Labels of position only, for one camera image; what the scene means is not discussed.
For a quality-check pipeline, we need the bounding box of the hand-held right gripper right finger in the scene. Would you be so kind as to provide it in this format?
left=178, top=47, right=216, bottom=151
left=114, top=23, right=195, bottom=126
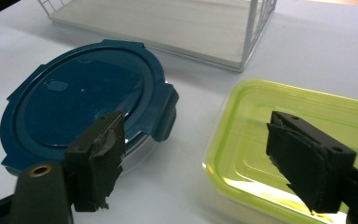
left=265, top=110, right=358, bottom=216

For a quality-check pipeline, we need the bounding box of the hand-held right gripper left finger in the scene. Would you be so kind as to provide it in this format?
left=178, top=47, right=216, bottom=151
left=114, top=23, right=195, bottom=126
left=64, top=110, right=127, bottom=213

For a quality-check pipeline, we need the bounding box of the rectangular container with green lid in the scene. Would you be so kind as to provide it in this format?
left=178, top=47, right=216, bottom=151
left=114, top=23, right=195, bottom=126
left=202, top=77, right=358, bottom=224

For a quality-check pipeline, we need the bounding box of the round container with blue lid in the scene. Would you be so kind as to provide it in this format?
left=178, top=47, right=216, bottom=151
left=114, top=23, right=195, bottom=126
left=0, top=38, right=180, bottom=177

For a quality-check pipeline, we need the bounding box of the white wire rack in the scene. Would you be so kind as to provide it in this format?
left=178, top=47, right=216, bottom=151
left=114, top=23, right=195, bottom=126
left=36, top=0, right=279, bottom=73

